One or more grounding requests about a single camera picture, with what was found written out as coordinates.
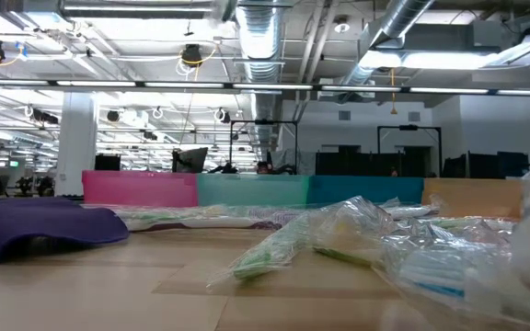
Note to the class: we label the yellow toothbrush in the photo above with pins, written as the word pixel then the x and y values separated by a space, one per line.
pixel 348 230

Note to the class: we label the purple cloth mat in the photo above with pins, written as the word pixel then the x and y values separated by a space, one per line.
pixel 39 220

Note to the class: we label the pile of wrapped toothbrushes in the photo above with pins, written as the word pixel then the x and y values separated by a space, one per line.
pixel 435 276

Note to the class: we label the person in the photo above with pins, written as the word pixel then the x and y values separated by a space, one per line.
pixel 263 168
pixel 393 172

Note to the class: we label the light teal plastic bin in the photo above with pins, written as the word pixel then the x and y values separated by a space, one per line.
pixel 256 188

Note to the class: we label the purple toothbrush in clear wrapper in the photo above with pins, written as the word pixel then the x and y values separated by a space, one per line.
pixel 200 223
pixel 274 213

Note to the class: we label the tilted black computer monitor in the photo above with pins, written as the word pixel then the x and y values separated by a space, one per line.
pixel 191 160

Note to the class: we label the row of black monitors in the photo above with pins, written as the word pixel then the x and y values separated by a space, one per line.
pixel 348 163
pixel 476 165

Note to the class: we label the dark blue plastic bin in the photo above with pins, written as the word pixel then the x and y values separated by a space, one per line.
pixel 366 186

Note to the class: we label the pink plastic bin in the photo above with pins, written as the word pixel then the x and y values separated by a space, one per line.
pixel 127 184

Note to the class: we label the round ceiling detector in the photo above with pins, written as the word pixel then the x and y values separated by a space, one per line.
pixel 341 26

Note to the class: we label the long light strip bar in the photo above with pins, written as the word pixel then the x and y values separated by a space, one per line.
pixel 108 83

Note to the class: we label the white building column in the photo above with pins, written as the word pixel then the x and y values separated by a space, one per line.
pixel 76 138

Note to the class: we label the rectangular ceiling light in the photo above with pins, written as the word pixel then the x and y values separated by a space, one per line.
pixel 430 60

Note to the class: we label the orange plastic bin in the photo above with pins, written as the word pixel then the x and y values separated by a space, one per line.
pixel 472 195

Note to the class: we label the green exit sign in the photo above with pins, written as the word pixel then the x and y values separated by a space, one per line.
pixel 14 163

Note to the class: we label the black rig frame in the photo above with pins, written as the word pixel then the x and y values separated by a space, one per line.
pixel 407 127
pixel 265 122

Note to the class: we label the silver ventilation duct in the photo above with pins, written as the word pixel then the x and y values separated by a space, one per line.
pixel 260 46
pixel 403 14

